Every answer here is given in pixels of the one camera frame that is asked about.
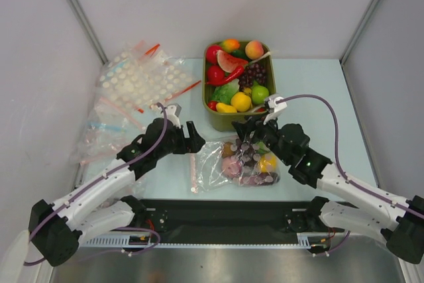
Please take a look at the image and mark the dark purple toy grapes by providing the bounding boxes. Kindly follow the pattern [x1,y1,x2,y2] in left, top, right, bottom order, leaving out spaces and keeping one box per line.
[232,139,261,176]

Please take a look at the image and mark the green toy watermelon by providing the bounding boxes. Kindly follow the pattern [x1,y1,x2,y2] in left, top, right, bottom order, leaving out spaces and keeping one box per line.
[256,142,270,154]

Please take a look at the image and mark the yellow toy lemon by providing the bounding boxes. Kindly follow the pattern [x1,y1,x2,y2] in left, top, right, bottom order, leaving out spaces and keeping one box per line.
[258,153,277,173]

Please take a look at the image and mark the brown toy kiwi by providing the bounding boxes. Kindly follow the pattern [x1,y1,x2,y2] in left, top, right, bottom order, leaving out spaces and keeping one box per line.
[221,142,237,158]

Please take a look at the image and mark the clear zip top bag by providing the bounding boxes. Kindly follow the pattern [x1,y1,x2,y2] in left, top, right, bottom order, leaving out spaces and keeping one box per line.
[190,135,280,194]

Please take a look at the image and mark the pink toy onion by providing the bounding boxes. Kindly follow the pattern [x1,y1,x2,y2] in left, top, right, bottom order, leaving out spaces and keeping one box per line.
[221,156,242,178]

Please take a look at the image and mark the purple toy eggplant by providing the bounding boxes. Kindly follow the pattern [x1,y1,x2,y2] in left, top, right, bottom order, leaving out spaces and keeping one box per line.
[240,172,280,186]

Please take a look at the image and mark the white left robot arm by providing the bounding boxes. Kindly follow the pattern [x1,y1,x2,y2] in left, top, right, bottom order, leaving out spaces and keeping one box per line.
[28,118,205,266]

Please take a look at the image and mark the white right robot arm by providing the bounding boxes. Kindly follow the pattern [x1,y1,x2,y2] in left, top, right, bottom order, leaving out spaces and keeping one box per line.
[232,116,423,264]

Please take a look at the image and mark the pile of clear zip bags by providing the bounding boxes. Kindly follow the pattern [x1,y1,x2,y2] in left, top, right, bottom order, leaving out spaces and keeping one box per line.
[70,94,146,165]

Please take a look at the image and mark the dotted clear zip bag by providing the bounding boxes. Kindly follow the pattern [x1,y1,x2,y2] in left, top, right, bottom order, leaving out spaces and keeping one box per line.
[96,41,201,113]

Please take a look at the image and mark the yellow toy apple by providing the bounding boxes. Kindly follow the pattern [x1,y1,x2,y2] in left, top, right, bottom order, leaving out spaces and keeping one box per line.
[231,92,252,113]

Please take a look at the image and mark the yellow toy banana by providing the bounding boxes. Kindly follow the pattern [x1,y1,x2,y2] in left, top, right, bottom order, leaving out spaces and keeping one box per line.
[216,103,237,113]

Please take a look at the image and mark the green toy apple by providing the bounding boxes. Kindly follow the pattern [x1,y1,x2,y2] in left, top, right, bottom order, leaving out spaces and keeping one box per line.
[251,85,270,105]

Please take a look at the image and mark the red toy tomato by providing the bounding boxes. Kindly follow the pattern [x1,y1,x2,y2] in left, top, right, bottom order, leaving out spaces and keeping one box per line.
[207,101,217,111]

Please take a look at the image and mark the red toy chili pepper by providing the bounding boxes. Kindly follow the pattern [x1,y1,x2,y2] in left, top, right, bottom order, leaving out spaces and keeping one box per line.
[207,66,244,86]

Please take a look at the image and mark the small purple toy grapes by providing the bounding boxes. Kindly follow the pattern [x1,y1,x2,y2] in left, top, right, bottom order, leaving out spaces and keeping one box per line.
[238,63,267,90]

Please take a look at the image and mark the red toy apple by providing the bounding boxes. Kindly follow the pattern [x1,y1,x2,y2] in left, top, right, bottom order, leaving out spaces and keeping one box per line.
[207,65,225,83]

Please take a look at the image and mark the toy watermelon slice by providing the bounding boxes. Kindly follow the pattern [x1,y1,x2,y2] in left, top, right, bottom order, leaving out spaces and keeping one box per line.
[216,50,248,73]

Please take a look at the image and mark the peach toy fruit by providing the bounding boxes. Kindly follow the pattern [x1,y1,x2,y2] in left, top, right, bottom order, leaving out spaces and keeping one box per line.
[244,40,264,60]

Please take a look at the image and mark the orange green toy mango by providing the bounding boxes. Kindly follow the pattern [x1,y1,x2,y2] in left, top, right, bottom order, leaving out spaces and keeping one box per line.
[219,38,240,53]

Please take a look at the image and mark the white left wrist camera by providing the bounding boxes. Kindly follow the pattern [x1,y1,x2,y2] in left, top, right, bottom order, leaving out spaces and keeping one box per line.
[161,103,182,129]

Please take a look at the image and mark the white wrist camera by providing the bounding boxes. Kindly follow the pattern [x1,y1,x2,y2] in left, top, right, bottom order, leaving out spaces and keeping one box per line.
[263,93,287,124]
[161,103,182,129]

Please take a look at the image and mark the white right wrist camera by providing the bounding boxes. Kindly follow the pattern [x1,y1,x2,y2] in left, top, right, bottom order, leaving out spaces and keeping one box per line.
[263,93,287,124]

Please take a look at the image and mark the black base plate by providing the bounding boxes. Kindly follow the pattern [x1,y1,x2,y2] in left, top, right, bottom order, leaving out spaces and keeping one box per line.
[131,199,334,236]

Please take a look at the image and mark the white slotted cable duct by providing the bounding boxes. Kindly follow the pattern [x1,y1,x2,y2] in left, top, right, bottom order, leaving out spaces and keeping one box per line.
[82,231,327,249]

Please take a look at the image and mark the right aluminium corner post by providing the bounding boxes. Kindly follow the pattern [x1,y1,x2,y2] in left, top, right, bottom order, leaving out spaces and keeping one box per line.
[339,0,401,65]

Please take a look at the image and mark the aluminium corner post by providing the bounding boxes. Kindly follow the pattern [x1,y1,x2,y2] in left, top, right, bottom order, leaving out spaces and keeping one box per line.
[339,0,401,65]
[66,0,108,64]

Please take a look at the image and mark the left aluminium corner post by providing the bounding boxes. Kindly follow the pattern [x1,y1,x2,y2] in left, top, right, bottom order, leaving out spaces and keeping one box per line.
[66,0,108,64]

